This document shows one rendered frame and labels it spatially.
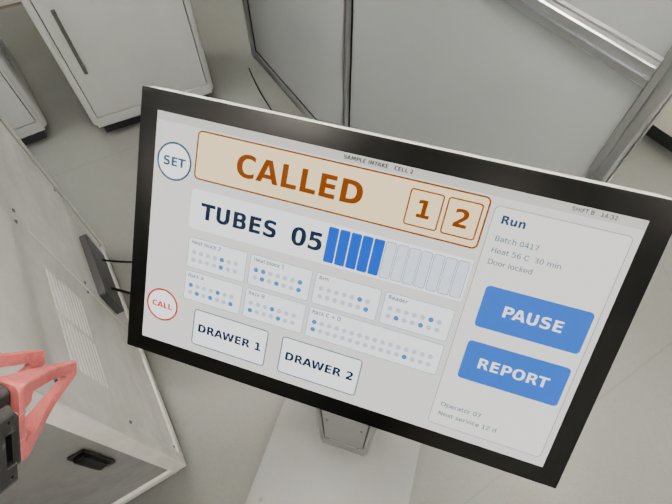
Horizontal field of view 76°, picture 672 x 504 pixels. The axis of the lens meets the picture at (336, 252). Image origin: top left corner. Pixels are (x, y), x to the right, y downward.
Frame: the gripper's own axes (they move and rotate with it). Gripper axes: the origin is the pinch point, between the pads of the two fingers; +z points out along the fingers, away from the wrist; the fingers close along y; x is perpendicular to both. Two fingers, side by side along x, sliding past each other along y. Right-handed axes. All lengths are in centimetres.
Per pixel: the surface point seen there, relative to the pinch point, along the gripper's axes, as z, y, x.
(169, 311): 14.8, -1.6, 0.7
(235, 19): 255, 116, -68
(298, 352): 14.8, -17.9, 1.0
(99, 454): 36, 26, 52
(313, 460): 78, -14, 75
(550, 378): 14.7, -43.3, -4.3
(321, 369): 14.7, -20.9, 2.2
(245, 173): 14.9, -9.1, -17.4
